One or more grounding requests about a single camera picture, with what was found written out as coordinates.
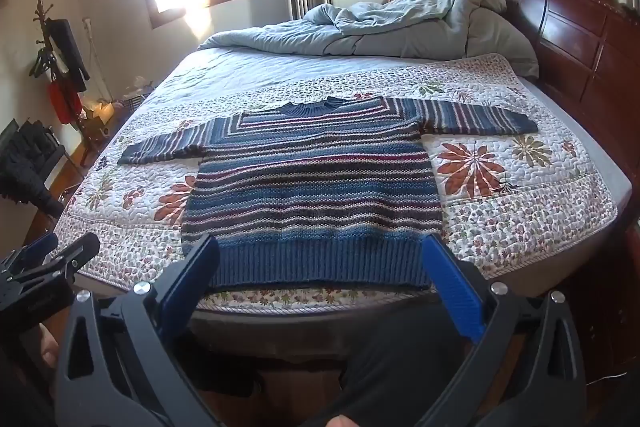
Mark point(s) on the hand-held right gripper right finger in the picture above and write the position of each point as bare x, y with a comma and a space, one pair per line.
456, 289

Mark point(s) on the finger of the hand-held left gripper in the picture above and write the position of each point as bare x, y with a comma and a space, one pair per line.
40, 247
80, 252

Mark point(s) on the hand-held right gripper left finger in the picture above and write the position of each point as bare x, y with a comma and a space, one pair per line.
192, 279

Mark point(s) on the blue striped knit sweater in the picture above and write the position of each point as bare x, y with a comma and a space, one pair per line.
310, 187

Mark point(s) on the person's left forearm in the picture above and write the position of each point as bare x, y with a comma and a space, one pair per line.
20, 387

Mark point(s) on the person's left hand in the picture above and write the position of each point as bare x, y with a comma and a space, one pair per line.
50, 347

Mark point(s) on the floral quilted bedspread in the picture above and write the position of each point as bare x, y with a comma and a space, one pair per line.
500, 207

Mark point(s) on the person's dark trouser leg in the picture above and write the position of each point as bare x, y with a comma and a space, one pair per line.
390, 367

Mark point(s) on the small wooden side table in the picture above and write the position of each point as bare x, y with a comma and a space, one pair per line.
95, 132

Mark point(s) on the red hanging bag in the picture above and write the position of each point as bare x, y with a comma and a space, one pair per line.
64, 104

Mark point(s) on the basket of small things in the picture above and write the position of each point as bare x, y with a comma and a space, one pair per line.
132, 97

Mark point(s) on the black hanging garment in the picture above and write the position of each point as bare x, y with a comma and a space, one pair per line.
70, 52

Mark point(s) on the wooden coat rack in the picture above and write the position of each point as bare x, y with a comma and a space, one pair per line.
44, 32

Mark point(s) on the grey bed sheet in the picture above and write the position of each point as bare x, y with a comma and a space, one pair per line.
300, 64

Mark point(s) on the grey crumpled duvet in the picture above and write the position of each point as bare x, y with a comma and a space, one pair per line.
400, 27

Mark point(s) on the dark wooden headboard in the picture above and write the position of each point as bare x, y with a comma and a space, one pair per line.
575, 37

